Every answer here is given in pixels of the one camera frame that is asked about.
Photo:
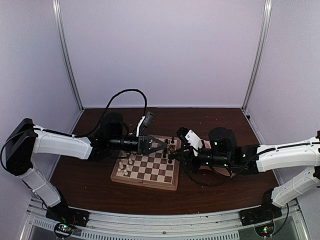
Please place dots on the white chess pieces row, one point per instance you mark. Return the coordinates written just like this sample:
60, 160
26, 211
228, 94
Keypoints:
125, 167

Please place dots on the wooden chess board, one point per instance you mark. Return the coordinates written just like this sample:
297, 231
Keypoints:
153, 170

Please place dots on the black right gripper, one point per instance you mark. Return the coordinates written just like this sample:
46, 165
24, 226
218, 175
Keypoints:
187, 156

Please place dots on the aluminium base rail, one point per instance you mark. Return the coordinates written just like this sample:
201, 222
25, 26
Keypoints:
223, 225

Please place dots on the aluminium frame post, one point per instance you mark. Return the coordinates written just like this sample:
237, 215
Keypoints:
264, 30
65, 53

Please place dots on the aluminium frame post left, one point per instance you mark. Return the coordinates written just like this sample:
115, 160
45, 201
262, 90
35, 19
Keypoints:
65, 53

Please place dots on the aluminium frame post right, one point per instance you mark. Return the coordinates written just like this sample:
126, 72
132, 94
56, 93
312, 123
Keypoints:
264, 30

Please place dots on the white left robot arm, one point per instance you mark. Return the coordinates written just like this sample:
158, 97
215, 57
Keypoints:
29, 142

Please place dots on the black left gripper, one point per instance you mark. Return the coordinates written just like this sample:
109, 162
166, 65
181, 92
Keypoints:
144, 144

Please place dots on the pink plastic double bowl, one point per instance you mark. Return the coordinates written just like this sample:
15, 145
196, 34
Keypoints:
222, 171

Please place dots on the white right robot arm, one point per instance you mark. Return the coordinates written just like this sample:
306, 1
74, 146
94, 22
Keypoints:
304, 153

